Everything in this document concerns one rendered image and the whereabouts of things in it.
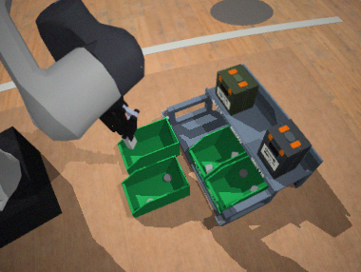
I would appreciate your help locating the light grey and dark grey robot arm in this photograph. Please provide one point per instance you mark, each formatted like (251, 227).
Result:
(98, 64)

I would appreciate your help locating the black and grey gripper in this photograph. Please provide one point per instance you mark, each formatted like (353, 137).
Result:
(116, 120)

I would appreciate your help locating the grey shelf rack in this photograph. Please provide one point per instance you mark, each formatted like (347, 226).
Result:
(249, 126)

